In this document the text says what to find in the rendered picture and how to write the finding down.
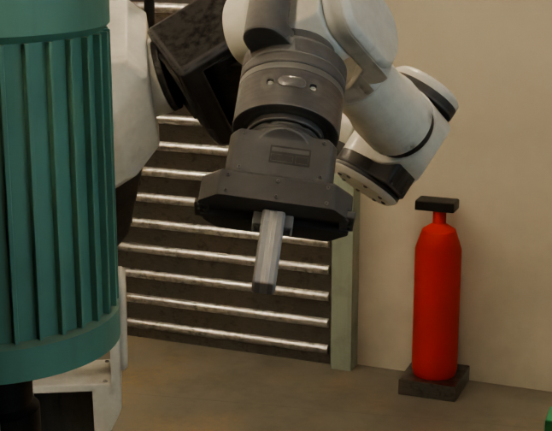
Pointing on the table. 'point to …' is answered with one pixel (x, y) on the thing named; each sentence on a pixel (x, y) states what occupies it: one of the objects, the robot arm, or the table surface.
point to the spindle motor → (51, 186)
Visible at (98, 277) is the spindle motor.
